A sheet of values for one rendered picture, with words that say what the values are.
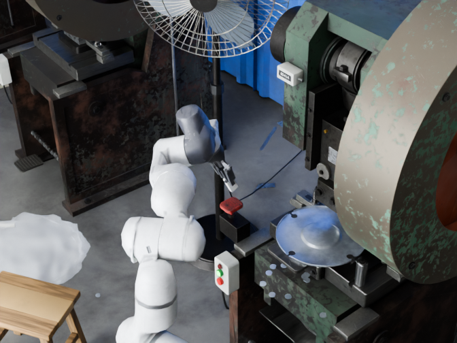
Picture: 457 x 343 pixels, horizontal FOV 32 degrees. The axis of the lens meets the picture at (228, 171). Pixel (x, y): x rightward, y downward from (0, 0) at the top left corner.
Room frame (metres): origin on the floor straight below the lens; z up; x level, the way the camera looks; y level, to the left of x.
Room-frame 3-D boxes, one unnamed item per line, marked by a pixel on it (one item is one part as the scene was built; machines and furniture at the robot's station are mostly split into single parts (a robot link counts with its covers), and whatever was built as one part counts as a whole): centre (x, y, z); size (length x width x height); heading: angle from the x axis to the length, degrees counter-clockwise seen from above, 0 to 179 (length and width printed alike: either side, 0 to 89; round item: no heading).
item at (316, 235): (1.92, -0.29, 0.78); 0.29 x 0.29 x 0.01
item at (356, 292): (2.00, -0.39, 0.68); 0.45 x 0.30 x 0.06; 38
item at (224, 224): (2.11, -0.02, 0.62); 0.10 x 0.06 x 0.20; 38
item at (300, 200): (2.14, -0.29, 0.76); 0.17 x 0.06 x 0.10; 38
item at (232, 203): (2.12, -0.01, 0.72); 0.07 x 0.06 x 0.08; 128
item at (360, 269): (1.79, -0.40, 0.75); 0.03 x 0.03 x 0.10; 38
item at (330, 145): (1.98, -0.36, 1.04); 0.17 x 0.15 x 0.30; 128
